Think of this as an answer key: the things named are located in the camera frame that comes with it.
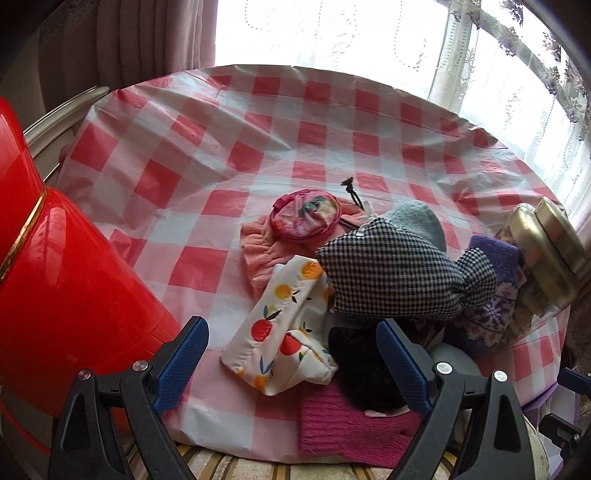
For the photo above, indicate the gold lidded glass jar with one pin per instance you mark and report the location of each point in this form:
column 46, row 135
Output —
column 551, row 255

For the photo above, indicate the purple patterned knitted sock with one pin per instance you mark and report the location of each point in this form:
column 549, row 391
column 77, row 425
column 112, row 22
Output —
column 479, row 330

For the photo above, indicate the magenta knitted cloth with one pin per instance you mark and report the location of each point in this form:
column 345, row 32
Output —
column 331, row 427

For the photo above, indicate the light blue fluffy sock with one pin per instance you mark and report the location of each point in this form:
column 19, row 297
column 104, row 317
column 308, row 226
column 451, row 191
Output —
column 417, row 217

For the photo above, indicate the red plastic thermos jug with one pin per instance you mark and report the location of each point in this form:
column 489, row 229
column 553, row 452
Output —
column 68, row 300

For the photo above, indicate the black velvet scrunchie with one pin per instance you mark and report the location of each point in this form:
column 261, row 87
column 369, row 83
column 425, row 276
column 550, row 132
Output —
column 363, row 374

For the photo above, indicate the fruit print fabric pouch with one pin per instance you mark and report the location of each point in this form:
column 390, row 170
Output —
column 280, row 343

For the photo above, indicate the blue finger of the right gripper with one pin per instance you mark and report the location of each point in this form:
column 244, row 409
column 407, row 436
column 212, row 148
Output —
column 574, row 381

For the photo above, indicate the houndstooth fabric drawstring pouch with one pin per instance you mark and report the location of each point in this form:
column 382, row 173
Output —
column 385, row 271

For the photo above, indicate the pink ruffled cloth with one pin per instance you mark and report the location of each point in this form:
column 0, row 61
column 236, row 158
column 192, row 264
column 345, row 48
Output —
column 262, row 250

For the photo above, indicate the round pink zip pouch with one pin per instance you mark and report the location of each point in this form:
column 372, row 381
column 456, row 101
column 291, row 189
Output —
column 306, row 214

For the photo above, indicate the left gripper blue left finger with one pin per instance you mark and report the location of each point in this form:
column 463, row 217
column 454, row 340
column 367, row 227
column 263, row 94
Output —
column 175, row 362

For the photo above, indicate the striped velvet sofa cushion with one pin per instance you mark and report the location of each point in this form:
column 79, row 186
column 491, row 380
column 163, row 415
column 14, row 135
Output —
column 207, row 464

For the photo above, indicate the pink drape curtain left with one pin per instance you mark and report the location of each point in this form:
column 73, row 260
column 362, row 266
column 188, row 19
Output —
column 54, row 50

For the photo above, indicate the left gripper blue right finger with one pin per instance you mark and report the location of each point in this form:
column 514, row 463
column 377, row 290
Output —
column 409, row 364

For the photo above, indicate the floral lace window curtain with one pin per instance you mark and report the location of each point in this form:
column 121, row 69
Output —
column 503, row 69

